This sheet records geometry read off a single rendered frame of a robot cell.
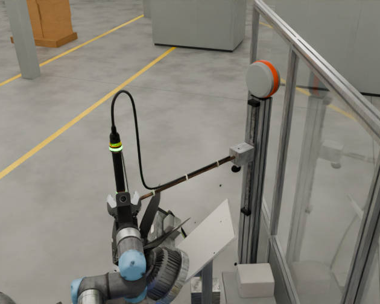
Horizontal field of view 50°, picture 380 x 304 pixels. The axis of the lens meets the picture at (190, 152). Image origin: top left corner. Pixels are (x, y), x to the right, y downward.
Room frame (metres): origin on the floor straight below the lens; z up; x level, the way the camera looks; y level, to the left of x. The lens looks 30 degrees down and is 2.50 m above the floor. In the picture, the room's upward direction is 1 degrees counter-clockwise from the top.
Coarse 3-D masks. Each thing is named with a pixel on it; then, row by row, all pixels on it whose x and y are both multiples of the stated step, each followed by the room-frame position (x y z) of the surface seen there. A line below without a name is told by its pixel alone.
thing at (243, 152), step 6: (240, 144) 1.64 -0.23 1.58; (246, 144) 1.64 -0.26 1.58; (252, 144) 1.62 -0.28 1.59; (234, 150) 1.59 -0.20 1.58; (240, 150) 1.58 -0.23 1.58; (246, 150) 1.58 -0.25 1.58; (252, 150) 1.60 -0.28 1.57; (240, 156) 1.56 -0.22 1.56; (246, 156) 1.58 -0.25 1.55; (252, 156) 1.61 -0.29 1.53; (234, 162) 1.58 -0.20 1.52; (240, 162) 1.56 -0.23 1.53; (246, 162) 1.58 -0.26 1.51
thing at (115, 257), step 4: (116, 248) 1.37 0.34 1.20; (116, 252) 1.35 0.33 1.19; (148, 252) 1.34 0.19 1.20; (152, 252) 1.34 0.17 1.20; (116, 256) 1.32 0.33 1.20; (148, 256) 1.31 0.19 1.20; (152, 256) 1.32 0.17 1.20; (112, 260) 1.31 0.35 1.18; (116, 260) 1.30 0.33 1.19; (148, 260) 1.30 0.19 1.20; (116, 264) 1.27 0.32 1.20; (148, 264) 1.28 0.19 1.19
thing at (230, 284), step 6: (222, 276) 1.53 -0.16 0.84; (228, 276) 1.51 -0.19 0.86; (234, 276) 1.51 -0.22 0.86; (228, 282) 1.47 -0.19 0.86; (234, 282) 1.47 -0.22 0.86; (228, 288) 1.43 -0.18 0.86; (234, 288) 1.43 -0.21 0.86; (228, 294) 1.39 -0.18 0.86; (234, 294) 1.39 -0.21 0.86; (228, 300) 1.36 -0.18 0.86; (234, 300) 1.36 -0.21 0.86; (240, 300) 1.36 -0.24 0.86; (246, 300) 1.36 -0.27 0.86; (252, 300) 1.36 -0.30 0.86; (258, 300) 1.36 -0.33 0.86; (264, 300) 1.35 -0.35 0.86; (270, 300) 1.35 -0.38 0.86
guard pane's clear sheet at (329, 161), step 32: (256, 32) 2.48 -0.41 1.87; (320, 96) 1.32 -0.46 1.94; (288, 128) 1.64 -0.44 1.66; (320, 128) 1.28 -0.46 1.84; (352, 128) 1.05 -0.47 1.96; (288, 160) 1.58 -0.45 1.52; (320, 160) 1.23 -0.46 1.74; (352, 160) 1.01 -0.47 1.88; (288, 192) 1.52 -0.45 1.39; (320, 192) 1.18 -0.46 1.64; (352, 192) 0.96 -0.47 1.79; (288, 224) 1.46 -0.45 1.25; (320, 224) 1.13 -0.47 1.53; (352, 224) 0.92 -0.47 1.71; (288, 256) 1.40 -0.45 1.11; (320, 256) 1.08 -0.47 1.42; (320, 288) 1.03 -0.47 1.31
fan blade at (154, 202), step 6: (156, 198) 1.58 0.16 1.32; (150, 204) 1.50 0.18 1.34; (156, 204) 1.59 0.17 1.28; (150, 210) 1.51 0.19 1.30; (156, 210) 1.59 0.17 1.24; (144, 216) 1.45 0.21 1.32; (150, 216) 1.51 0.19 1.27; (144, 222) 1.45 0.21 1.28; (150, 222) 1.51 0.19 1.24; (144, 228) 1.45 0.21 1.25
